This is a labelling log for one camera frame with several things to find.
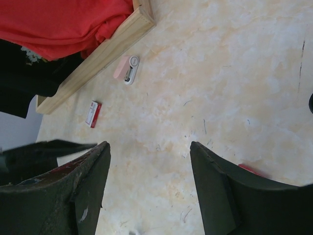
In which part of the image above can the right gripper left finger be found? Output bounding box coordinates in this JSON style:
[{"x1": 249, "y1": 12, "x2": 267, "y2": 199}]
[{"x1": 0, "y1": 141, "x2": 111, "y2": 235}]

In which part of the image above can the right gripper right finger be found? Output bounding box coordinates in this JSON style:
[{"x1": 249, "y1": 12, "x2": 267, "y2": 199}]
[{"x1": 190, "y1": 141, "x2": 313, "y2": 235}]

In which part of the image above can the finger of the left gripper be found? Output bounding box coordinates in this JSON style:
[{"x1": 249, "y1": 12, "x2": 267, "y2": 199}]
[{"x1": 0, "y1": 140, "x2": 97, "y2": 171}]

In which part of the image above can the right red staple box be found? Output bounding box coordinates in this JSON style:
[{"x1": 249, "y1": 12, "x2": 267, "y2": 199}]
[{"x1": 238, "y1": 163, "x2": 269, "y2": 178}]

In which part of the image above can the red staple box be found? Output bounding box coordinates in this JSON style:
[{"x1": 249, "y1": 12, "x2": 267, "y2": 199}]
[
  {"x1": 85, "y1": 101, "x2": 102, "y2": 128},
  {"x1": 238, "y1": 163, "x2": 269, "y2": 178}
]

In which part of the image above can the left red staple box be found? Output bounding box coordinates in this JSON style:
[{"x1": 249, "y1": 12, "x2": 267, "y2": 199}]
[{"x1": 85, "y1": 101, "x2": 102, "y2": 128}]

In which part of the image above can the black hanging garment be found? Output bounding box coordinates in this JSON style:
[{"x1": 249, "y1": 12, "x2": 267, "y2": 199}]
[{"x1": 0, "y1": 40, "x2": 83, "y2": 118}]

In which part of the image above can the red hanging garment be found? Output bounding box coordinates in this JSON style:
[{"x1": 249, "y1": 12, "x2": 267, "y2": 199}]
[{"x1": 0, "y1": 0, "x2": 134, "y2": 61}]

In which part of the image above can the wooden clothes rack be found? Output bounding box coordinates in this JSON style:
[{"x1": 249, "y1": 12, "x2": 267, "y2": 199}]
[{"x1": 36, "y1": 0, "x2": 156, "y2": 115}]

